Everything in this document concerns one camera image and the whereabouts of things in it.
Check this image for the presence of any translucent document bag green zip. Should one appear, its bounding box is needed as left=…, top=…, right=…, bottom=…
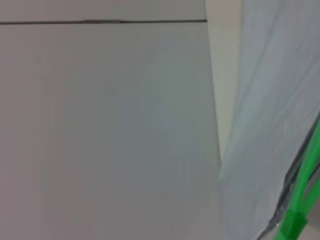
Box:
left=219, top=0, right=320, bottom=240

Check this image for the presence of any green zip slider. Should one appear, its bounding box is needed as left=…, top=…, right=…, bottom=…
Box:
left=273, top=209, right=309, bottom=240

